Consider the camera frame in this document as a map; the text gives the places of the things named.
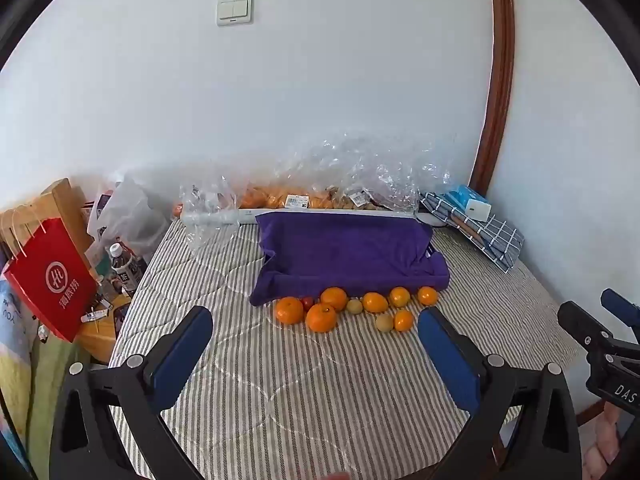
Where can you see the clear bag of oranges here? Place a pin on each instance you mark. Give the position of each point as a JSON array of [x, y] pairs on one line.
[[270, 195]]

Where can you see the grey checked folded cloth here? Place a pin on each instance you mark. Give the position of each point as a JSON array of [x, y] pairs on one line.
[[495, 240]]

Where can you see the blue white tissue pack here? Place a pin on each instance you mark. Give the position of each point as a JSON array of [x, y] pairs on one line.
[[467, 201]]

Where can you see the striped grey mattress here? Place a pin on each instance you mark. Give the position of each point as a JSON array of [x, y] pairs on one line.
[[300, 385]]

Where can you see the yellow green citrus fruit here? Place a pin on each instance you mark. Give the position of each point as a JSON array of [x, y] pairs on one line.
[[354, 306], [384, 323]]

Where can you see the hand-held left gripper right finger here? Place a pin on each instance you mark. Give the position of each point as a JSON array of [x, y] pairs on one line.
[[450, 360]]

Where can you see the small red fruit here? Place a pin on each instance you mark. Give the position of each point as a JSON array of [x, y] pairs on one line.
[[306, 303]]

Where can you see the brown wooden door frame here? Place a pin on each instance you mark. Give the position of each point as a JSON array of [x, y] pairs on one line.
[[500, 60]]

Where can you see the drink bottle with white cap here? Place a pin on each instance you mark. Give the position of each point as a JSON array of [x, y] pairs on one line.
[[122, 267]]

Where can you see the small smooth orange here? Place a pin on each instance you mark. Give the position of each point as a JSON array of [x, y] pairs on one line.
[[427, 295], [403, 320], [375, 302], [400, 296]]

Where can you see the purple cloth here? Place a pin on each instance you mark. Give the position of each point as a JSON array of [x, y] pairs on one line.
[[345, 250]]

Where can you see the red paper bag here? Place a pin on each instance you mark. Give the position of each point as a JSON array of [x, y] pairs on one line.
[[50, 280]]

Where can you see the crumpled clear plastic bag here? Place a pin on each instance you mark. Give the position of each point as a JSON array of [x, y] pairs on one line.
[[207, 200]]

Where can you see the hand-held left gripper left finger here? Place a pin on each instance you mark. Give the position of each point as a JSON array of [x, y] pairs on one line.
[[182, 355]]

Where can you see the yellow green printed cloth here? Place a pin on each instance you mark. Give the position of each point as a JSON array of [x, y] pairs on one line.
[[30, 385]]

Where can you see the white plastic bag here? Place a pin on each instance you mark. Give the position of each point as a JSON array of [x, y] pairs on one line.
[[130, 215]]

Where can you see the wooden side table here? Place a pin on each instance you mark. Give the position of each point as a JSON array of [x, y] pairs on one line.
[[100, 335]]

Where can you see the white light switch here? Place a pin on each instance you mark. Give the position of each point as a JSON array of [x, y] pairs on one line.
[[234, 10]]

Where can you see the clear bag of brown fruit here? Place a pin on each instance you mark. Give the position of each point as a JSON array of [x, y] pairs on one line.
[[365, 197]]

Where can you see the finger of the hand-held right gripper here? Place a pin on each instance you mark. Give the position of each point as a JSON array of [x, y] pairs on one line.
[[580, 322], [620, 307]]

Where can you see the orange mandarin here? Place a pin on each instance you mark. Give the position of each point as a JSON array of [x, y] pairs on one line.
[[334, 298], [321, 317], [289, 310]]

